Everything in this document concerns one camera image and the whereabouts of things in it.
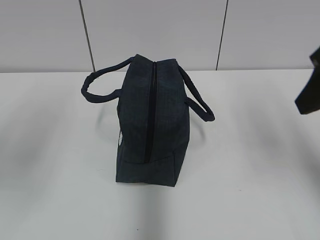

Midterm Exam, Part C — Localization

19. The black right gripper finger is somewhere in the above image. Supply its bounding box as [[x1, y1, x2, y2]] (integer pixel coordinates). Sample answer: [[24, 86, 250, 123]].
[[294, 48, 320, 115]]

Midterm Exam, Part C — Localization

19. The dark blue lunch bag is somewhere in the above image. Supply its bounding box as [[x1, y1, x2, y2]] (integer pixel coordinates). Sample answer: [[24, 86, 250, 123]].
[[81, 54, 215, 187]]

